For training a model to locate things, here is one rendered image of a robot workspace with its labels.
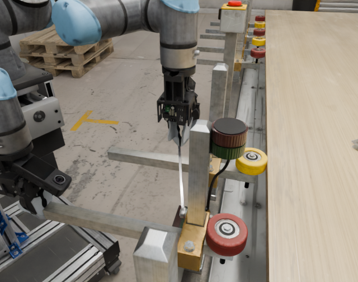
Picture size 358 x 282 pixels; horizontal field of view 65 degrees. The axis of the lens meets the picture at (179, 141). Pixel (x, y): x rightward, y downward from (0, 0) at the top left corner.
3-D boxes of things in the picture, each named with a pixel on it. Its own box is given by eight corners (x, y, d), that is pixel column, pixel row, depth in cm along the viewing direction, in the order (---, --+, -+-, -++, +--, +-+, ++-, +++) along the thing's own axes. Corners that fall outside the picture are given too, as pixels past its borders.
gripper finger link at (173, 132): (163, 154, 68) (161, 121, 63) (169, 141, 73) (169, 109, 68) (175, 156, 68) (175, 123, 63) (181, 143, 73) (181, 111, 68)
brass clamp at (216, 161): (196, 185, 78) (197, 170, 75) (204, 156, 88) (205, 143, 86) (218, 188, 76) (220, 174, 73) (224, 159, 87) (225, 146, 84)
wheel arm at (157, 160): (108, 161, 86) (106, 150, 83) (113, 155, 89) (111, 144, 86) (254, 186, 77) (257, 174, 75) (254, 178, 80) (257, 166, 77)
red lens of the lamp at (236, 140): (208, 144, 46) (208, 133, 45) (213, 126, 51) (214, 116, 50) (245, 149, 45) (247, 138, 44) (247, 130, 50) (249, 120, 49)
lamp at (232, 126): (202, 221, 57) (208, 131, 45) (207, 202, 62) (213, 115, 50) (231, 228, 56) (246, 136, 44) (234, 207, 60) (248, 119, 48)
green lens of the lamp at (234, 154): (207, 156, 48) (208, 146, 46) (212, 137, 52) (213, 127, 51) (243, 161, 46) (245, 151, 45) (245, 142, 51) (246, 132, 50)
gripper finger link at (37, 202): (29, 214, 69) (17, 186, 64) (50, 219, 68) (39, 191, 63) (20, 224, 67) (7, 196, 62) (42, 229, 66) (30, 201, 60)
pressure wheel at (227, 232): (200, 274, 58) (203, 239, 52) (207, 242, 65) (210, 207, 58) (239, 283, 57) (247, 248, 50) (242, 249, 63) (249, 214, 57)
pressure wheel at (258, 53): (256, 66, 165) (259, 46, 159) (265, 70, 159) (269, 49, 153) (245, 68, 162) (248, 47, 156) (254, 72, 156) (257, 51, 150)
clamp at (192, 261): (175, 266, 57) (174, 251, 54) (189, 216, 68) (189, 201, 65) (202, 272, 56) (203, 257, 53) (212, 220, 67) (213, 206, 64)
